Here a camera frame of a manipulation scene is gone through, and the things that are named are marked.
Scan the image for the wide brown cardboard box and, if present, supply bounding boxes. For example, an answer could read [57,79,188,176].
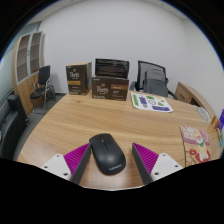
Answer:
[91,75,130,102]

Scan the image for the black mesh office chair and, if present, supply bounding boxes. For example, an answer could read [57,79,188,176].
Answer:
[129,60,179,100]

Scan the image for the grey backpack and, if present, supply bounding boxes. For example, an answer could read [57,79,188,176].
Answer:
[142,68,169,98]

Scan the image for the white printed sticker sheet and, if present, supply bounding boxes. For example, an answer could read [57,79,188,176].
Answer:
[130,91,174,114]

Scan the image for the black computer mouse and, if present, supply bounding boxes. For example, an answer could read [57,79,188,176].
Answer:
[88,133,127,176]

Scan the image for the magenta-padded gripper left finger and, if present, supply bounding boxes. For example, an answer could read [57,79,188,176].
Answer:
[41,143,92,185]

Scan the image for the black visitor chair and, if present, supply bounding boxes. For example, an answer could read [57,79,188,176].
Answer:
[29,64,56,115]

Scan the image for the wooden shelf cabinet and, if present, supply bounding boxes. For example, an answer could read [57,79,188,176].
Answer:
[11,31,46,116]

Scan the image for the tall brown cardboard box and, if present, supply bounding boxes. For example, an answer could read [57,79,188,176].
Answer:
[65,62,93,96]

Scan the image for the open black box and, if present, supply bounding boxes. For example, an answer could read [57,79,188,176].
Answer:
[94,58,131,80]

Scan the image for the black leather sofa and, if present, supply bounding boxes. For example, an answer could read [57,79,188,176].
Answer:
[0,94,28,160]

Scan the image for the wooden side desk with drawers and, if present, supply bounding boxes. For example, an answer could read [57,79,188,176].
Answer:
[174,81,216,118]

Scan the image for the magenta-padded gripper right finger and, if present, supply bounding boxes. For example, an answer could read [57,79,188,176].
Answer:
[131,142,184,185]

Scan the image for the cartoon dog print mouse pad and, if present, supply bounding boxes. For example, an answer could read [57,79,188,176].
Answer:
[179,124,212,167]

